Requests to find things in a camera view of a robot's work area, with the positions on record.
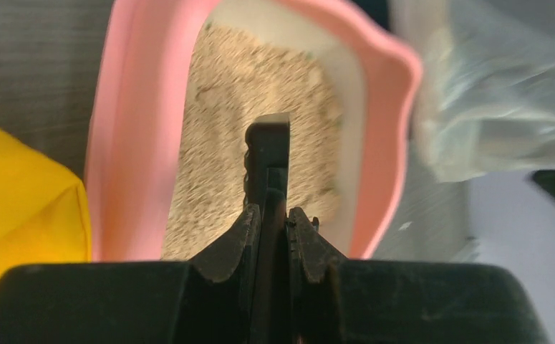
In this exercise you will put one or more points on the beige cat litter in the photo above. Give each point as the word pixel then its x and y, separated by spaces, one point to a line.
pixel 233 79

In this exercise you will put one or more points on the pink litter box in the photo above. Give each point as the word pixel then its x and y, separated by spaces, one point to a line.
pixel 137 119

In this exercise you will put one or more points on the white plastic bin liner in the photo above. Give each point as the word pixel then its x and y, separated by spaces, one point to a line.
pixel 487 99

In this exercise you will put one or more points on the yellow cloth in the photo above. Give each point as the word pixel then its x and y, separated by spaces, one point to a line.
pixel 44 215

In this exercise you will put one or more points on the black litter scoop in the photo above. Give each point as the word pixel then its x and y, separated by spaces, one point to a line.
pixel 267 165

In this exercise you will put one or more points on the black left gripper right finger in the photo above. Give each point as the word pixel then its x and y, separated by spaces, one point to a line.
pixel 342 300

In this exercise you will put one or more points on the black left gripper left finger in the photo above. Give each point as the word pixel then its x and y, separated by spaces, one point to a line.
pixel 206 299

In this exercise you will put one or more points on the black trash bin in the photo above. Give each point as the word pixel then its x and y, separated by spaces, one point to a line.
pixel 374 12

